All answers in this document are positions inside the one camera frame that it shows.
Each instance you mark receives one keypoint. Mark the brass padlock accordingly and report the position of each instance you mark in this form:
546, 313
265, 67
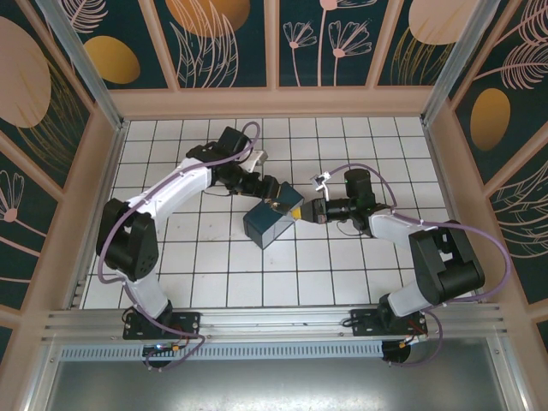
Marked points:
275, 206

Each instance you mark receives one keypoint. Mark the blue box with painting print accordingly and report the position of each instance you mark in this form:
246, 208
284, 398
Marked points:
267, 229

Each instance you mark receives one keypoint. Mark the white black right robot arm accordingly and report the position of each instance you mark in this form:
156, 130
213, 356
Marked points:
445, 265

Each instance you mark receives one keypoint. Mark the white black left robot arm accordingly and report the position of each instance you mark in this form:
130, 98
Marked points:
171, 188

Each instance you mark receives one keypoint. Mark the grey metal sheet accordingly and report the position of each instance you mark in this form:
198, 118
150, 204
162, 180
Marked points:
274, 385

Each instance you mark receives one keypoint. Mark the grey slotted side strip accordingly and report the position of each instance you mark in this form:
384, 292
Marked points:
77, 295

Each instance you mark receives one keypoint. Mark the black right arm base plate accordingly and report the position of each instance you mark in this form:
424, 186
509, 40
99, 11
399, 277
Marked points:
361, 323

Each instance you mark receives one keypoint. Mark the aluminium mounting rail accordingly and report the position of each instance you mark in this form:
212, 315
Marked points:
274, 325

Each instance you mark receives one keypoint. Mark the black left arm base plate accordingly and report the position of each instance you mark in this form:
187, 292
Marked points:
188, 323

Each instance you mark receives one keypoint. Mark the aluminium frame post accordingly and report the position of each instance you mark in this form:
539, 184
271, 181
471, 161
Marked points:
85, 73
454, 60

